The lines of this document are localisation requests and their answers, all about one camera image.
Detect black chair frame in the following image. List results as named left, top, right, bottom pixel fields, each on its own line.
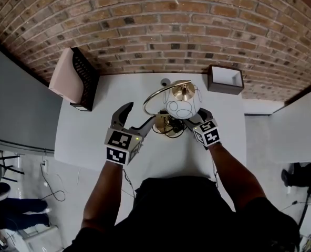
left=0, top=154, right=25, bottom=184

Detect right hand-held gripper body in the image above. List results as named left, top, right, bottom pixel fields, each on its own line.
left=192, top=119, right=222, bottom=151

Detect thin left gripper cable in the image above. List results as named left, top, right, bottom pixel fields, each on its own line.
left=122, top=168, right=137, bottom=198

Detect person's right forearm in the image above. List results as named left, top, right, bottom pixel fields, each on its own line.
left=209, top=141, right=267, bottom=215

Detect white partition panel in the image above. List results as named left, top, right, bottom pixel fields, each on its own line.
left=268, top=84, right=311, bottom=164

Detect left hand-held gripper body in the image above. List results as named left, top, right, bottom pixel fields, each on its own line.
left=104, top=127, right=145, bottom=166

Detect brown box white inside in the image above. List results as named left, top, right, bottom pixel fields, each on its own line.
left=206, top=64, right=244, bottom=96

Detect black floor cable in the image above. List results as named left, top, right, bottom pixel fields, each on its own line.
left=39, top=161, right=67, bottom=202

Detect grey cabinet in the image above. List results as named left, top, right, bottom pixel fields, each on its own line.
left=0, top=40, right=65, bottom=155

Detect black perforated file holder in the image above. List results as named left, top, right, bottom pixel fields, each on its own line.
left=69, top=47, right=101, bottom=112

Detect gold table lamp white globe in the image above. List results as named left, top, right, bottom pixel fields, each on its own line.
left=142, top=79, right=202, bottom=139

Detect person's black shirt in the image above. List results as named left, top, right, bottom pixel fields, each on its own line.
left=63, top=176, right=301, bottom=252

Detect person's left forearm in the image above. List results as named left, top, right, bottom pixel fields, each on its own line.
left=81, top=161, right=125, bottom=234

